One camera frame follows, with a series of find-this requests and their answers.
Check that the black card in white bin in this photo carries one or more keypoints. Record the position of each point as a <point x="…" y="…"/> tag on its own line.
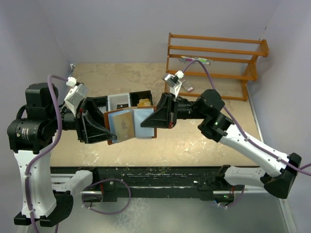
<point x="121" y="106"/>

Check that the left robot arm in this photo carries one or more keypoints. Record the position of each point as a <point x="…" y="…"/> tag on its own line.
<point x="32" y="136"/>

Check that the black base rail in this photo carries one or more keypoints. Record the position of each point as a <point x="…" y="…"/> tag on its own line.
<point x="177" y="182"/>

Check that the black right bin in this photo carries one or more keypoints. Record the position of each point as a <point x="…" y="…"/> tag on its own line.
<point x="136" y="96"/>

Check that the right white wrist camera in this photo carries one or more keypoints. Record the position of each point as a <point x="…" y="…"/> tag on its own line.
<point x="173" y="81"/>

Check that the orange wooden rack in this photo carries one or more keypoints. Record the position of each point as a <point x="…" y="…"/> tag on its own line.
<point x="234" y="63"/>

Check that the coloured markers on rack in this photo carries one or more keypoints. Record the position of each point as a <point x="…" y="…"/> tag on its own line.
<point x="205" y="61"/>

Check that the gold credit cards pile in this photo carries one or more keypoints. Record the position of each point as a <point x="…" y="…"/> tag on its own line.
<point x="144" y="103"/>

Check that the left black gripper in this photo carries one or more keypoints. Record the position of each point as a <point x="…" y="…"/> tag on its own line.
<point x="90" y="122"/>

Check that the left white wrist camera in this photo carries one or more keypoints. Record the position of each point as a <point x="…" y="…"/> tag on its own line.
<point x="78" y="91"/>

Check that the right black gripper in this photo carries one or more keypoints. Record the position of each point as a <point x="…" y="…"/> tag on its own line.
<point x="164" y="115"/>

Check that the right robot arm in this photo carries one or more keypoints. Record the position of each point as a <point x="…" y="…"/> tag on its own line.
<point x="275" y="171"/>

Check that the brown leather card holder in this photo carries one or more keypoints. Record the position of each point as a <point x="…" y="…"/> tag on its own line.
<point x="138" y="115"/>

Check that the gold credit card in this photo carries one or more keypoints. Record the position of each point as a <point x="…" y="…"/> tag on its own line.
<point x="123" y="126"/>

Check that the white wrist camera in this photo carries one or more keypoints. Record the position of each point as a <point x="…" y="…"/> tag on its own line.
<point x="173" y="81"/>
<point x="78" y="91"/>

